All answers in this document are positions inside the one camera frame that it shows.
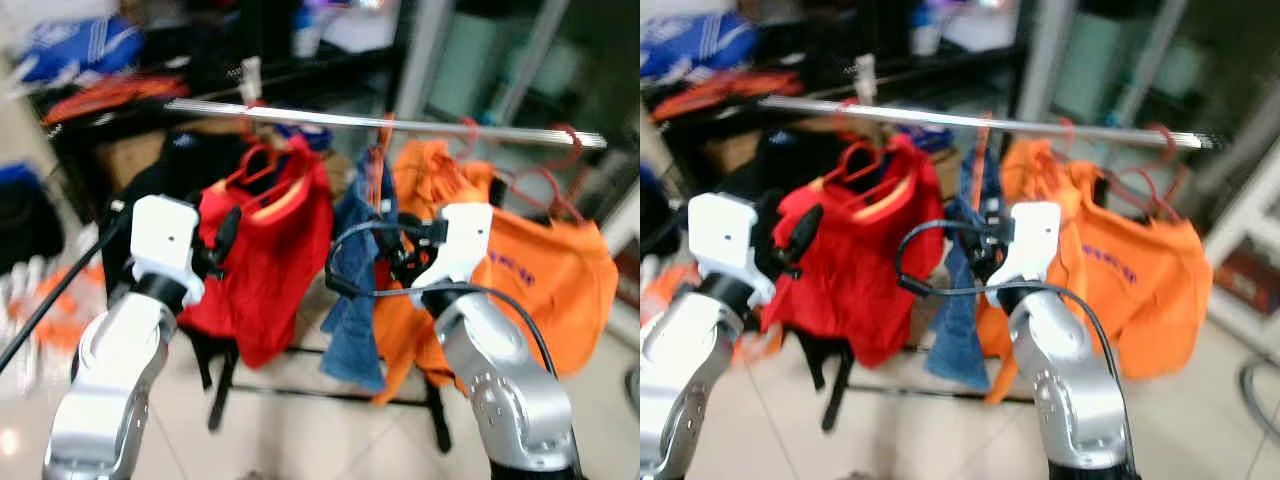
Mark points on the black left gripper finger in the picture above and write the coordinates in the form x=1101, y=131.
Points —
x=806, y=232
x=228, y=235

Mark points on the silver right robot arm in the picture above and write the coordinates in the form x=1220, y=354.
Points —
x=1070, y=390
x=500, y=390

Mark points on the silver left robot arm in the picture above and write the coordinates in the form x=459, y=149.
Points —
x=110, y=370
x=680, y=370

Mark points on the orange hanger pile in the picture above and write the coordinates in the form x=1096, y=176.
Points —
x=725, y=92
x=105, y=95

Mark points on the red shirt yellow collar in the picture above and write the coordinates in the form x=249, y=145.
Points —
x=265, y=260
x=860, y=270

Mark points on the black garment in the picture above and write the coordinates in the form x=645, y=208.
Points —
x=790, y=160
x=185, y=165

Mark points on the plain orange shirt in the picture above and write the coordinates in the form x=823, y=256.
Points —
x=425, y=175
x=1035, y=170

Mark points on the blue denim jeans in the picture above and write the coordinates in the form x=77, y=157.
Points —
x=955, y=340
x=355, y=340

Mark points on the crumpled orange cloth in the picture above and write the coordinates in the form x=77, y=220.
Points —
x=75, y=310
x=672, y=285

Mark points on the white display cabinet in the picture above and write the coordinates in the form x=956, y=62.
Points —
x=1245, y=200
x=625, y=225

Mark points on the white clothes peg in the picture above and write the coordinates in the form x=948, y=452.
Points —
x=866, y=76
x=251, y=78

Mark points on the black cloth heap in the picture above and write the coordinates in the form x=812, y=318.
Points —
x=25, y=220

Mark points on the black shelf unit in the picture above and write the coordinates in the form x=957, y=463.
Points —
x=200, y=40
x=830, y=35

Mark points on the white plastic bottle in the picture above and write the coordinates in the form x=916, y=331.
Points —
x=306, y=35
x=926, y=32

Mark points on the blue white striped garment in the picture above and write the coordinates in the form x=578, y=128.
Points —
x=85, y=50
x=700, y=45

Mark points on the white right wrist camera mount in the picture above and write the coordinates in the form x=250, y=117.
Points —
x=465, y=240
x=1035, y=240

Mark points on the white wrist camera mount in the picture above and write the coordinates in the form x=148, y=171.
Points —
x=465, y=240
x=725, y=240
x=165, y=235
x=1035, y=240

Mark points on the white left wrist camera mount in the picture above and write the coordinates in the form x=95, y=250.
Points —
x=725, y=240
x=165, y=235

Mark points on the metal clothes rail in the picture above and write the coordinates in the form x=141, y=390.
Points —
x=400, y=123
x=1050, y=127

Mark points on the black clothes rack frame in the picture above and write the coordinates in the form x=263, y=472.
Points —
x=838, y=390
x=224, y=390

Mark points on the glass door grey frame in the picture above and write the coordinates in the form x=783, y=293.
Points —
x=1090, y=60
x=470, y=60

